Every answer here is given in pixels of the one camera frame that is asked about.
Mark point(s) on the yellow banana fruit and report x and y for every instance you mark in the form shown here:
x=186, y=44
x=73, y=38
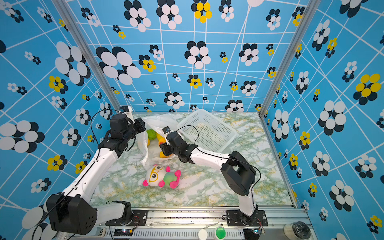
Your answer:
x=161, y=139

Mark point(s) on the white round button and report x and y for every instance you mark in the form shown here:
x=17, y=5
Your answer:
x=203, y=234

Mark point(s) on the aluminium corner post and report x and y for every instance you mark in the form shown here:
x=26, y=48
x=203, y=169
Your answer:
x=80, y=40
x=289, y=54

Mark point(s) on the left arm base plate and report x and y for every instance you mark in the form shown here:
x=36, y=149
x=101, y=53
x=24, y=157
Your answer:
x=134, y=218

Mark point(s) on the white plastic mesh basket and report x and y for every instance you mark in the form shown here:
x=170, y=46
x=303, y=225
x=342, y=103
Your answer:
x=207, y=131

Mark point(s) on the clear tape roll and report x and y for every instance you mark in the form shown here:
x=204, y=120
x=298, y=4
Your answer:
x=297, y=231

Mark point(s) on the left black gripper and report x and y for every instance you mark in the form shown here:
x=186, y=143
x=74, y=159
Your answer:
x=140, y=125

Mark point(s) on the left aluminium corner post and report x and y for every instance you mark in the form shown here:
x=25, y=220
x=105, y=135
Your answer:
x=80, y=40

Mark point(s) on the colourful plush toy with glasses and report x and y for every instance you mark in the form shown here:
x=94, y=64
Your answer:
x=160, y=176

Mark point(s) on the green fruit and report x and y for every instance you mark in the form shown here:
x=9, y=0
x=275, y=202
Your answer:
x=151, y=134

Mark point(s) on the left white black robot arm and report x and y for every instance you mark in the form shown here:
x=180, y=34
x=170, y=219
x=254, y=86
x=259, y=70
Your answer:
x=71, y=211

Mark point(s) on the green round button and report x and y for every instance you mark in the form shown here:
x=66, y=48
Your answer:
x=219, y=233

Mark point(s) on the translucent white plastic bag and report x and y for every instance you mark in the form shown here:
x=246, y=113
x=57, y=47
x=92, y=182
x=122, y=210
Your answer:
x=151, y=149

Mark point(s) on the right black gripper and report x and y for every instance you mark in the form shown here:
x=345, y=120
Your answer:
x=165, y=148

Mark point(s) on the right aluminium corner post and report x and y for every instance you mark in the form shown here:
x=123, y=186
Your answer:
x=289, y=54

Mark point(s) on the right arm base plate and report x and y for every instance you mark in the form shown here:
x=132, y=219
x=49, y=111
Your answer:
x=235, y=218

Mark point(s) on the orange mango fruit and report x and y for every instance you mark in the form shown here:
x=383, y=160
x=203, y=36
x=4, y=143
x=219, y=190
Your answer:
x=162, y=155

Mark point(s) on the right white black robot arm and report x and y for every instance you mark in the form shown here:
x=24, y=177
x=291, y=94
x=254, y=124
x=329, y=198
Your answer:
x=237, y=171

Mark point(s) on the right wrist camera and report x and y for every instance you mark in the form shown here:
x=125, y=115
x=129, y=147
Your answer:
x=166, y=130

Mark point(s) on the aluminium front rail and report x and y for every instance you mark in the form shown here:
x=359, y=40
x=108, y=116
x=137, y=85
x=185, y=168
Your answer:
x=185, y=223

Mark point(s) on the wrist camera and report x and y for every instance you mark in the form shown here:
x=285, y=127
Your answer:
x=166, y=130
x=127, y=111

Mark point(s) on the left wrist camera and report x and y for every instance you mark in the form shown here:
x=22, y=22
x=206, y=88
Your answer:
x=127, y=111

